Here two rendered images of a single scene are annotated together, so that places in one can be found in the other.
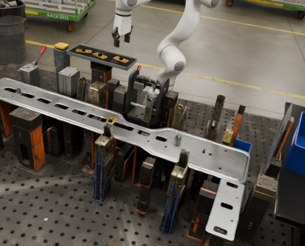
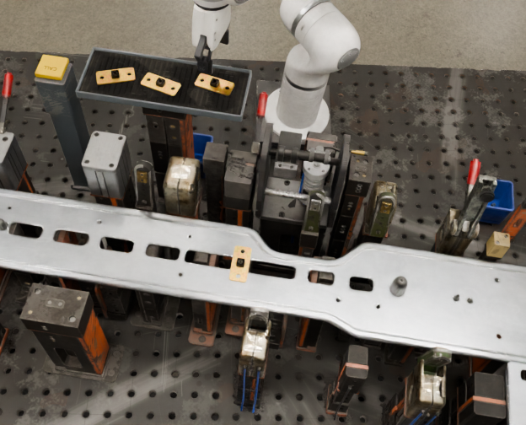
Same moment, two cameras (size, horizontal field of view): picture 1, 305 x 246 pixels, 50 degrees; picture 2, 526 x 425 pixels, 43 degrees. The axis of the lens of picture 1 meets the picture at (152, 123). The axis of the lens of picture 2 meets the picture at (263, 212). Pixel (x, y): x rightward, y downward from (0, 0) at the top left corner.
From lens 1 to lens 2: 80 cm
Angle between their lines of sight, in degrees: 25
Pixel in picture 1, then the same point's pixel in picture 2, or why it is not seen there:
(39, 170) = (104, 369)
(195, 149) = (437, 293)
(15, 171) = (56, 384)
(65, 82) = (103, 179)
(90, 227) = not seen: outside the picture
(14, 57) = not seen: outside the picture
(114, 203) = (280, 405)
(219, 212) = not seen: outside the picture
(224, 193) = (523, 403)
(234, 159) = (520, 299)
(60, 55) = (56, 92)
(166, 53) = (313, 31)
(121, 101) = (244, 195)
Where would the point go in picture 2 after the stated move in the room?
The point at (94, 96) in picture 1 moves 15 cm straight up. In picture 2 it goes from (180, 199) to (176, 159)
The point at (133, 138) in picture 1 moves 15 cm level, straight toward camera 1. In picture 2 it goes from (305, 301) to (323, 369)
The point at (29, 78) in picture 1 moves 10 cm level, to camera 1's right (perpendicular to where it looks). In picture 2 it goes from (5, 174) to (50, 169)
